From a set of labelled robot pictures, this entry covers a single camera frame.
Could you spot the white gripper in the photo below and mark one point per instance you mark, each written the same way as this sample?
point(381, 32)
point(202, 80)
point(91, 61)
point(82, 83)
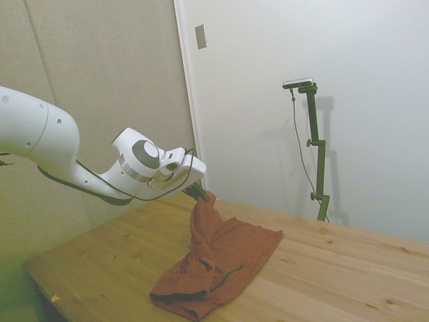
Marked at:
point(196, 169)

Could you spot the rust red shorts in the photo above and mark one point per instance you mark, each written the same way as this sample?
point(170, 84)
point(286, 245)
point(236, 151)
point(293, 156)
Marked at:
point(241, 245)

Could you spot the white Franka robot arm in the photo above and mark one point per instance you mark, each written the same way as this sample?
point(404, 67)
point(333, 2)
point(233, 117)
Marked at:
point(33, 127)

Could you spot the orange tape scrap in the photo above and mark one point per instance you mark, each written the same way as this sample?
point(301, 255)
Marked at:
point(55, 297)

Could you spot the white door frame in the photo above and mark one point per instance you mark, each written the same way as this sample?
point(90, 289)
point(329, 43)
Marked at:
point(188, 84)

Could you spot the dark green camera stand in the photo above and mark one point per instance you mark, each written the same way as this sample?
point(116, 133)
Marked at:
point(320, 161)

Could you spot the silver stereo camera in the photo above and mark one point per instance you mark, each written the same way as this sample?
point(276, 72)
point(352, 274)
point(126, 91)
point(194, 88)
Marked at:
point(298, 82)

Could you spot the grey wall switch plate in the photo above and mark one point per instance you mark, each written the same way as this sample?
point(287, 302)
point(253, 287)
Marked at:
point(201, 37)

